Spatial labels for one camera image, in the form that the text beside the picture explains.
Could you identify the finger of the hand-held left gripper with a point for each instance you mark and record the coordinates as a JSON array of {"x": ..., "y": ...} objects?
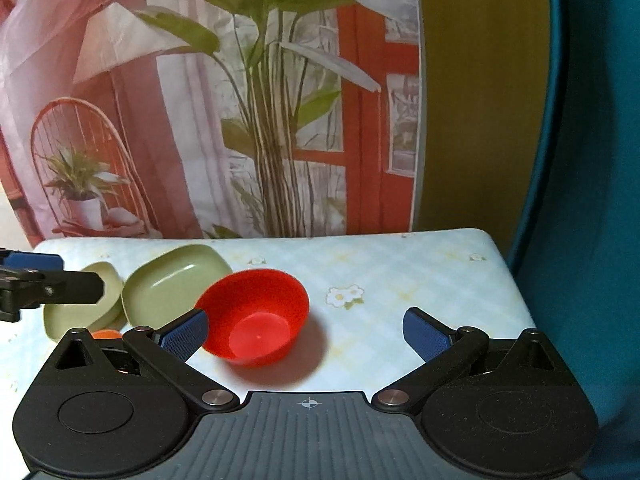
[
  {"x": 30, "y": 261},
  {"x": 70, "y": 287}
]

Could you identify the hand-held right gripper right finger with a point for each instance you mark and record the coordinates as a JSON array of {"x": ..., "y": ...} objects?
[{"x": 425, "y": 332}]

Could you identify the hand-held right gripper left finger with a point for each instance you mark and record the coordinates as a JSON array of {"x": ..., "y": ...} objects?
[{"x": 185, "y": 332}]

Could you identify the small green plastic plate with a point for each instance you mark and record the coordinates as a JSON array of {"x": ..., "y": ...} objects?
[{"x": 65, "y": 320}]

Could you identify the large green plastic plate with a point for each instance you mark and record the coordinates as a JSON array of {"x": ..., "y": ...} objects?
[{"x": 170, "y": 280}]

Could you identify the red plastic bowl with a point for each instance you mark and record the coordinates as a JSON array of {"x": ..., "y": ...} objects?
[
  {"x": 260, "y": 332},
  {"x": 106, "y": 334}
]

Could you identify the printed backdrop cloth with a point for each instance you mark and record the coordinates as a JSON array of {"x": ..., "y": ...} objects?
[{"x": 150, "y": 160}]

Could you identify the teal cloth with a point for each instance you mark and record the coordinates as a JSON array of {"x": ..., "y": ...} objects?
[{"x": 590, "y": 210}]

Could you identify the olive wooden panel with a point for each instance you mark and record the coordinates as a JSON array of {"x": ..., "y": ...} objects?
[{"x": 480, "y": 110}]

